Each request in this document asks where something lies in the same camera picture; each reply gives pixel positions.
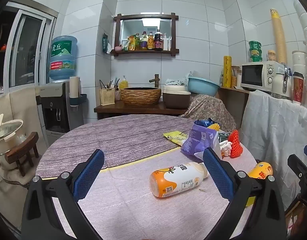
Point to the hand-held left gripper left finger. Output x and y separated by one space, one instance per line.
89 175

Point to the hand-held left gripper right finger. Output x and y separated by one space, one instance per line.
218 175

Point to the purple snack bag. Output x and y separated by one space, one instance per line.
198 140

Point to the orange white drink bottle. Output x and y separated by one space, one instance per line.
173 180

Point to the crumpled white tissue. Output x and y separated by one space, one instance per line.
226 150

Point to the red foam fruit net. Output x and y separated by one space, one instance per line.
235 145

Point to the dark green packet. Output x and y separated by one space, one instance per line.
223 137

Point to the white cloth cover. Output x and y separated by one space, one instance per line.
273 130

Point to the pale pink tablecloth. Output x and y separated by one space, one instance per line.
128 205

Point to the wood-print purple tablecloth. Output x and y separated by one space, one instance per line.
118 135

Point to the blue chip bag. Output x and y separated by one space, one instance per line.
203 123

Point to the yellow green packet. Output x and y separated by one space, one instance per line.
174 137

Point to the red paper cup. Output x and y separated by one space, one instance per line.
298 90

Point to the floral cloth cover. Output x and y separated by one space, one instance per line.
208 107

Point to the dark wooden counter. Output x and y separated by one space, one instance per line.
113 108

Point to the wooden cabinet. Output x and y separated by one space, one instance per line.
231 105

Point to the small dark wooden stool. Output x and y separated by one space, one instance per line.
21 150

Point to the white thermos jug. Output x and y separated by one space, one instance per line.
277 85

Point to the beige sack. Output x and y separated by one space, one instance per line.
11 185

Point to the beige chopstick holder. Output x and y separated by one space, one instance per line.
107 97

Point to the grey water dispenser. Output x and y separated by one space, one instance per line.
53 97

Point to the brown container white lid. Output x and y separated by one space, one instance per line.
176 100

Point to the white paper cup tube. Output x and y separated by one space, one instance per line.
74 86

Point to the light blue plastic basin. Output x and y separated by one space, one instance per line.
201 86

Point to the woven pattern basin sink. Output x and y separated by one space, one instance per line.
141 97

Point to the bundle of dark chopsticks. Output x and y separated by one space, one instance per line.
109 83

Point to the pot with glass lid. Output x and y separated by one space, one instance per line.
6 132

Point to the white microwave oven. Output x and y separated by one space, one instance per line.
253 76

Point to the yellow soap bottle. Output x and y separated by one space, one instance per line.
123 83

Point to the small brown lid jar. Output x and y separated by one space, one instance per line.
271 56

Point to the yellow wrapped roll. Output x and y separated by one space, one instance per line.
227 72

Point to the pale blue cloth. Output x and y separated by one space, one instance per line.
174 81

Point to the bamboo faucet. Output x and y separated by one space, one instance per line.
156 81

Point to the blue water jug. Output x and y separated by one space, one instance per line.
63 62

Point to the stack of yellow paper cups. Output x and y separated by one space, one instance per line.
278 35

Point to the green tissue pack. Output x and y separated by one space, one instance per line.
104 43

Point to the sliding window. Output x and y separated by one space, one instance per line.
26 55

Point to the row of condiment bottles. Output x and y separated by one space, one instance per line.
150 42

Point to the beige wall cloth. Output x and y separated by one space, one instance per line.
21 105

